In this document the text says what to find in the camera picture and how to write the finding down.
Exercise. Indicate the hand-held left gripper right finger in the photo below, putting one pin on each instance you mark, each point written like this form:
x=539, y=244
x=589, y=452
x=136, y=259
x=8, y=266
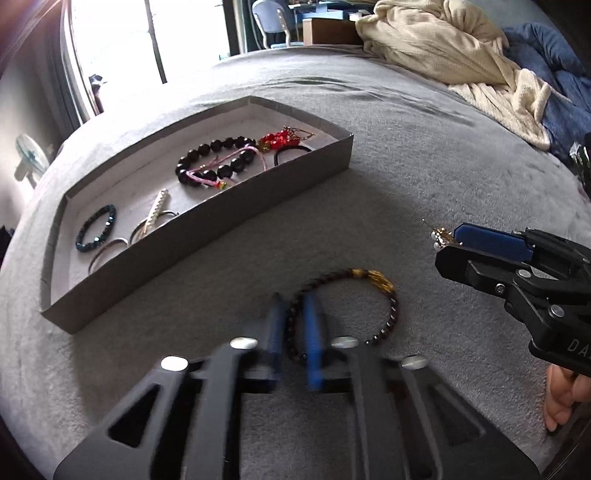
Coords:
x=311, y=332

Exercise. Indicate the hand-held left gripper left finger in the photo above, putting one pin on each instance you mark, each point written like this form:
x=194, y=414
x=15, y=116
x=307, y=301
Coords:
x=277, y=323

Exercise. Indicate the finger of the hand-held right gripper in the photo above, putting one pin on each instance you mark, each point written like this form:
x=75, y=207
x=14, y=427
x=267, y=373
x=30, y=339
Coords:
x=489, y=242
x=480, y=270

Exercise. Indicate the gold pearl earring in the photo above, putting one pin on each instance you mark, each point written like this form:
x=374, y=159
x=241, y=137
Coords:
x=438, y=235

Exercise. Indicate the grey cardboard tray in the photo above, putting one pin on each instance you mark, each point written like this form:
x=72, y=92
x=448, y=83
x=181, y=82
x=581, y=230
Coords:
x=207, y=240

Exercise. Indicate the person's right hand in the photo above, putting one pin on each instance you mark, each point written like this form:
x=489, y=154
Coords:
x=558, y=397

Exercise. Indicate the silver bangle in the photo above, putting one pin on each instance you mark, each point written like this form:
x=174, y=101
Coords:
x=173, y=213
x=115, y=241

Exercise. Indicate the silver hair clip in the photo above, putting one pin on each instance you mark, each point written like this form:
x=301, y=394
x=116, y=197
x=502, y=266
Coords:
x=157, y=207

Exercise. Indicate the blue blanket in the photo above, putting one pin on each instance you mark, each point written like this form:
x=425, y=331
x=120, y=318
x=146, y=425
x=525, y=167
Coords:
x=554, y=60

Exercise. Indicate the cream knitted blanket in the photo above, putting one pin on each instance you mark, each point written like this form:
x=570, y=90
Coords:
x=438, y=46

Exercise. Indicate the brown wooden box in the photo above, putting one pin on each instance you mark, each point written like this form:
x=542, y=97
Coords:
x=328, y=30

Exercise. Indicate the blue desk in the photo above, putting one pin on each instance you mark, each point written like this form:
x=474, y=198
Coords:
x=323, y=7

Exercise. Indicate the dark hanging cloth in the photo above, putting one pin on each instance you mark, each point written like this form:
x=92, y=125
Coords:
x=97, y=92

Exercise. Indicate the white standing fan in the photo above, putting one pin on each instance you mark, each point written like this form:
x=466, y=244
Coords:
x=30, y=152

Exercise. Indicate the teal curtain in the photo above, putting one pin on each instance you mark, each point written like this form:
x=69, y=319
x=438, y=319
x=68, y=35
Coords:
x=238, y=23

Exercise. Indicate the blue desk chair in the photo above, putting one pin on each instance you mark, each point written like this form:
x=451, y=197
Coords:
x=265, y=11

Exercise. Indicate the glass balcony door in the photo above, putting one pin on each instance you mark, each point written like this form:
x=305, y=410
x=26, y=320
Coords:
x=120, y=41

